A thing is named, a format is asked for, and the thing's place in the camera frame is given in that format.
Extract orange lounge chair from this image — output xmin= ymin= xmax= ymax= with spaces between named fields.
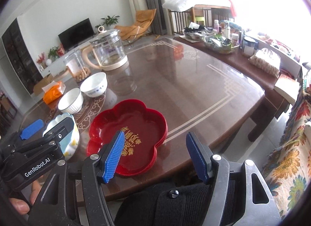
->
xmin=114 ymin=9 xmax=156 ymax=43

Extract red flower plate front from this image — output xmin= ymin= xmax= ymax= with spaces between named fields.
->
xmin=86 ymin=99 xmax=168 ymax=177

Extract white pillow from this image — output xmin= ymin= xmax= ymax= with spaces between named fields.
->
xmin=162 ymin=0 xmax=230 ymax=12

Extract bagged snacks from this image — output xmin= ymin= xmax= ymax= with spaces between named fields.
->
xmin=249 ymin=48 xmax=280 ymax=78

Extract clear plastic snack jar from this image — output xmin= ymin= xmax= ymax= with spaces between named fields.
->
xmin=64 ymin=50 xmax=91 ymax=82

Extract cardboard box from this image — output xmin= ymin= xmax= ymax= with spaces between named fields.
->
xmin=33 ymin=74 xmax=54 ymax=96

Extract wooden crib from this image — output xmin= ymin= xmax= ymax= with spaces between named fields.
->
xmin=168 ymin=5 xmax=233 ymax=34

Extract white bowl blue text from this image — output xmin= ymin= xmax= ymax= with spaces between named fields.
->
xmin=80 ymin=72 xmax=108 ymax=97

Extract orange book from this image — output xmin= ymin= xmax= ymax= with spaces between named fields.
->
xmin=273 ymin=74 xmax=300 ymax=105

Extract glass kettle cream handle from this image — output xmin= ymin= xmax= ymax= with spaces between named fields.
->
xmin=82 ymin=26 xmax=128 ymax=71

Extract orange tissue pack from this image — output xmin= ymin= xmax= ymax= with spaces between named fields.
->
xmin=43 ymin=81 xmax=66 ymax=105

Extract blue scalloped ceramic bowl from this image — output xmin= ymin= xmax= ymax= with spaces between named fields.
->
xmin=42 ymin=113 xmax=80 ymax=161

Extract white ribbed bowl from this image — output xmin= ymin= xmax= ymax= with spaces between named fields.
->
xmin=58 ymin=88 xmax=84 ymax=115

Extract black television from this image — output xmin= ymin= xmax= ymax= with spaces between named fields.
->
xmin=58 ymin=18 xmax=94 ymax=51

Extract left hand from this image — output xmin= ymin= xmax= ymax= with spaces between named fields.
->
xmin=9 ymin=180 xmax=42 ymax=215

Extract floral sofa cover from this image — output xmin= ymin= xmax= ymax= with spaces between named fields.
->
xmin=262 ymin=88 xmax=310 ymax=219

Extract white tv cabinet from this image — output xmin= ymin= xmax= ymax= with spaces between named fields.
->
xmin=40 ymin=39 xmax=91 ymax=77

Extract white lidded jar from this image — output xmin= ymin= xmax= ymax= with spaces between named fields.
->
xmin=242 ymin=36 xmax=257 ymax=57

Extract green potted plant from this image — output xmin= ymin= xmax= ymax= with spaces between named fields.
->
xmin=101 ymin=15 xmax=120 ymax=30

